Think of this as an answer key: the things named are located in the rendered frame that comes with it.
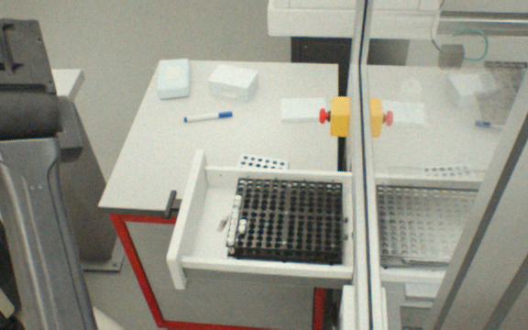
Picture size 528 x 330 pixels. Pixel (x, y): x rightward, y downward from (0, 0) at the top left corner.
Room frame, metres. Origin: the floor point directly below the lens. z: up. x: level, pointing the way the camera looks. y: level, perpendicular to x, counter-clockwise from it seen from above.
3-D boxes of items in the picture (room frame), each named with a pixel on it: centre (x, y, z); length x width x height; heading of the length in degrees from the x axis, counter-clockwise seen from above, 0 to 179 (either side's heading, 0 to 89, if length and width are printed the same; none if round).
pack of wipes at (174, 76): (1.27, 0.27, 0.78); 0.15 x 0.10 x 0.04; 3
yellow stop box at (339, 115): (0.95, -0.18, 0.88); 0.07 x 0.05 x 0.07; 172
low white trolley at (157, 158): (1.07, 0.09, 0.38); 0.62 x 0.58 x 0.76; 172
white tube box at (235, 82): (1.23, 0.08, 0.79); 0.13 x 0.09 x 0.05; 67
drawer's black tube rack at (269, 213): (0.63, -0.04, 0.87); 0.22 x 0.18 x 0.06; 82
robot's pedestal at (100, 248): (1.26, 0.73, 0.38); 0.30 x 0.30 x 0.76; 85
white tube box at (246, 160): (0.86, 0.01, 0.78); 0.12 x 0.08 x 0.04; 72
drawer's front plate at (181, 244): (0.66, 0.16, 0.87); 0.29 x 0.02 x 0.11; 172
